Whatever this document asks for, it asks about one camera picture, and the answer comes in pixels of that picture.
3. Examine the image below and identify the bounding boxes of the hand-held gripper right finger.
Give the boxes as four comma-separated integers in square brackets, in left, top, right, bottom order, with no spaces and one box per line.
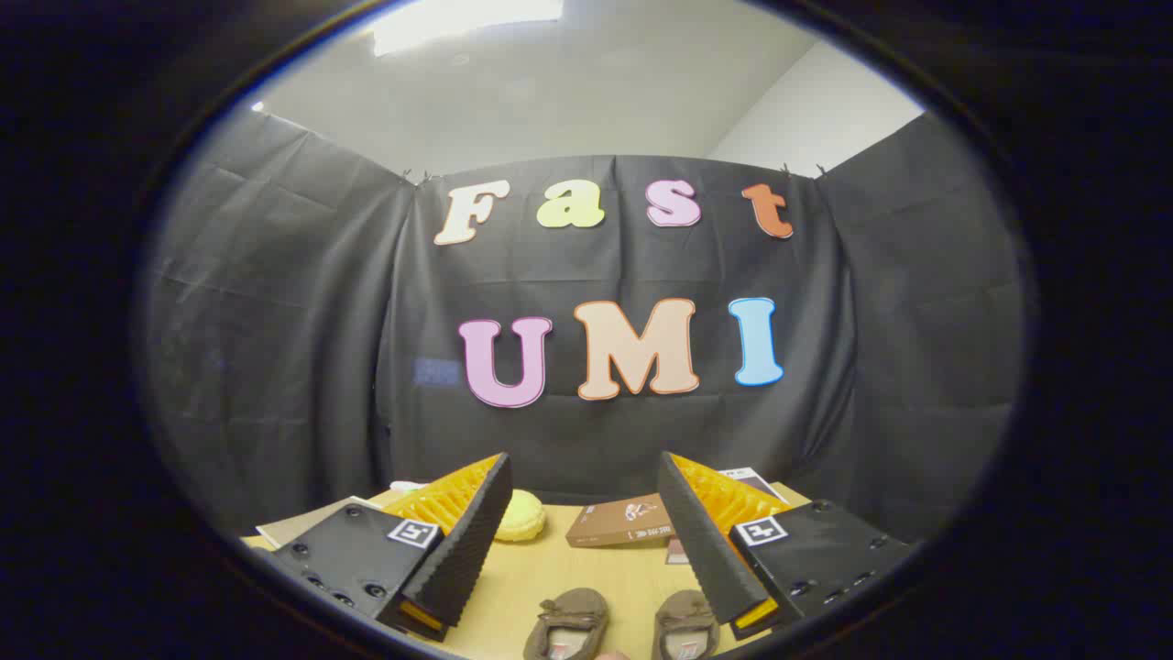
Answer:
[657,451,917,641]

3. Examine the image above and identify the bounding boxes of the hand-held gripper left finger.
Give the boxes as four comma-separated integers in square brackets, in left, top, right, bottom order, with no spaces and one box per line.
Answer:
[272,452,514,643]

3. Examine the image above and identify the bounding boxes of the brown fuzzy shoe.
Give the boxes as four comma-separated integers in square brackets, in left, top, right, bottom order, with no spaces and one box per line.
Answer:
[652,589,720,660]
[523,588,610,660]

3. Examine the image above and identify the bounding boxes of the beige fabric storage box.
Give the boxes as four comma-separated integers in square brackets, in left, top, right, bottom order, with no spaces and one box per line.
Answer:
[255,493,390,551]

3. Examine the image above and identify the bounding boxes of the yellow round plush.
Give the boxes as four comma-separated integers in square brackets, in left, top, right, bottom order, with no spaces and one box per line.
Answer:
[495,489,547,542]

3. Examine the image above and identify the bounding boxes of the white book with portrait cover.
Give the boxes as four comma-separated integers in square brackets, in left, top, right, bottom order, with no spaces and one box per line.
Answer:
[719,467,791,505]

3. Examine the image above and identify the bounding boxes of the black backdrop cloth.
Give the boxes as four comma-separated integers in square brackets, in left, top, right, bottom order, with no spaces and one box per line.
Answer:
[142,105,1027,542]

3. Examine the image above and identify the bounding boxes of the ceiling light panel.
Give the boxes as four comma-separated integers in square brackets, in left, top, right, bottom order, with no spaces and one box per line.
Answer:
[371,0,565,56]

